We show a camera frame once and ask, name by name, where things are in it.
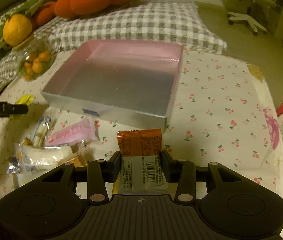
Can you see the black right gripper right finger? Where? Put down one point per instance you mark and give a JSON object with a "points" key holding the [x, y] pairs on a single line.
{"points": [[181, 172]]}

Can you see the glass jar of kumquats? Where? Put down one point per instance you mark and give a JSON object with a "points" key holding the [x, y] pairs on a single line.
{"points": [[35, 58]]}

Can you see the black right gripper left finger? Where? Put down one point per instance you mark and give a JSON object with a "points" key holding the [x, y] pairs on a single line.
{"points": [[100, 172]]}

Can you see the cherry print tablecloth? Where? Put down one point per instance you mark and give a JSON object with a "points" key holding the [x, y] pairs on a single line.
{"points": [[221, 114]]}

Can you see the brown cracker packet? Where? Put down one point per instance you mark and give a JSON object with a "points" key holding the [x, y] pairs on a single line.
{"points": [[77, 160]]}

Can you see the green patterned pillow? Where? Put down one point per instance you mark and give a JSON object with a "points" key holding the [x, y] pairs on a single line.
{"points": [[27, 8]]}

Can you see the large orange citrus fruit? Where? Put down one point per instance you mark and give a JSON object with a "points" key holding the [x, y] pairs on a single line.
{"points": [[16, 29]]}

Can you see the silver pink cardboard box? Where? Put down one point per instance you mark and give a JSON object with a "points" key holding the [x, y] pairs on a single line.
{"points": [[131, 82]]}

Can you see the pink wafer snack packet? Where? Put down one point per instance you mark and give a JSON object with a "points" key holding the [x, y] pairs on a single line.
{"points": [[82, 130]]}

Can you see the white office chair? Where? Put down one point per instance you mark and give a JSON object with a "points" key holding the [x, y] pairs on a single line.
{"points": [[249, 7]]}

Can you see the white coconut roll packet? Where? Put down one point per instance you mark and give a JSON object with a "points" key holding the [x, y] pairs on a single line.
{"points": [[30, 158]]}

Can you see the grey checkered blanket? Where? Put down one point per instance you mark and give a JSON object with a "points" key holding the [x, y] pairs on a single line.
{"points": [[169, 22]]}

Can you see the orange foil snack packet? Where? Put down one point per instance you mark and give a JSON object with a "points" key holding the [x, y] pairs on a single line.
{"points": [[141, 171]]}

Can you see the yellow candy wrapper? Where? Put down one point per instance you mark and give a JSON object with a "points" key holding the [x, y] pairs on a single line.
{"points": [[26, 99]]}

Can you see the small red plush cushion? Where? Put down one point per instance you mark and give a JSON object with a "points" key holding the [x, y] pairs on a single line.
{"points": [[44, 14]]}

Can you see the blue white biscuit packet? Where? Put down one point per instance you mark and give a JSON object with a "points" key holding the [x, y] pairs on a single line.
{"points": [[40, 131]]}

